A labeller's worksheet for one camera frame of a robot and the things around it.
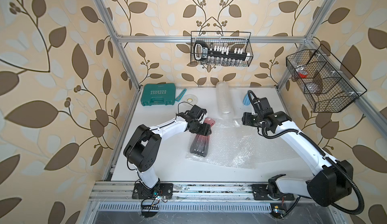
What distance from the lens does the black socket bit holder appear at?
838 millimetres

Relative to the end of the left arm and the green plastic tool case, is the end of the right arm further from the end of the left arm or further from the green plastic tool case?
the green plastic tool case

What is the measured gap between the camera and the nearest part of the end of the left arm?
0.68m

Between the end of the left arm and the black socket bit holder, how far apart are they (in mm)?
307

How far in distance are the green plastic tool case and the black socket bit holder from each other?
0.37 meters

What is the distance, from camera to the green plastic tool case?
1100 millimetres

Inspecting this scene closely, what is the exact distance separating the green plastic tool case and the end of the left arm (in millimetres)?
353
